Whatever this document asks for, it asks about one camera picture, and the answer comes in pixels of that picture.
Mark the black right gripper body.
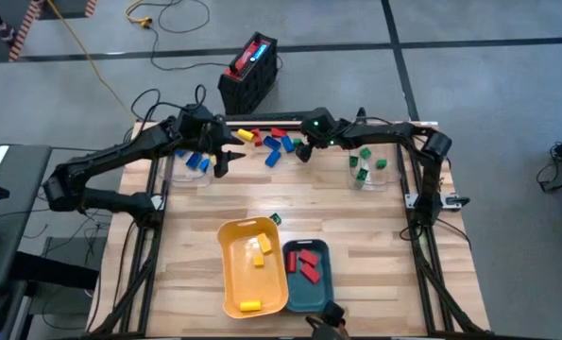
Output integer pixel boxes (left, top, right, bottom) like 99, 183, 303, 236
300, 107, 346, 148

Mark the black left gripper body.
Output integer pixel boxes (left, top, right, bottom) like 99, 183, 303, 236
172, 106, 223, 164

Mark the yellow rectangular toy block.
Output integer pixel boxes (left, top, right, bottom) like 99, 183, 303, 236
256, 232, 274, 256

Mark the black power strip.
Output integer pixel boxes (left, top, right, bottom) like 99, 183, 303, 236
213, 110, 313, 123

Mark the clear plastic container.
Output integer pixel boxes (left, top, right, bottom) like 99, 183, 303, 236
346, 120, 402, 193
157, 125, 215, 189

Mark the black crate with red battery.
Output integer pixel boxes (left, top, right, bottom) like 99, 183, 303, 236
216, 31, 281, 116

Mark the yellow-orange plastic bin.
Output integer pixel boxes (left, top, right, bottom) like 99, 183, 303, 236
216, 215, 290, 320

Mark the dark teal plastic bin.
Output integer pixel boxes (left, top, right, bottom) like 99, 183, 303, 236
281, 238, 335, 314

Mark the black box-shaped object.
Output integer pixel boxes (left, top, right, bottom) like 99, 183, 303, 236
305, 299, 349, 340

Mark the dark grey desk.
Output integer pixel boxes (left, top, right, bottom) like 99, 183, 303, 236
0, 144, 53, 289

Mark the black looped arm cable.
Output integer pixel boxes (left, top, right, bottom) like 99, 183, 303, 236
128, 84, 209, 124

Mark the black floor cable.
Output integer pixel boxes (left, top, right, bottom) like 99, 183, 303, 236
147, 0, 230, 72

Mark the yellow extension cable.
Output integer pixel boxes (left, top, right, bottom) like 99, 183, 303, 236
46, 0, 154, 123

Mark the silver bracket with black clamp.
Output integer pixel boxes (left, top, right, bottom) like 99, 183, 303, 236
404, 191, 471, 210

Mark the black aluminium table frame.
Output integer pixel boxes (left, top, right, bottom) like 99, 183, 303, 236
89, 120, 494, 340

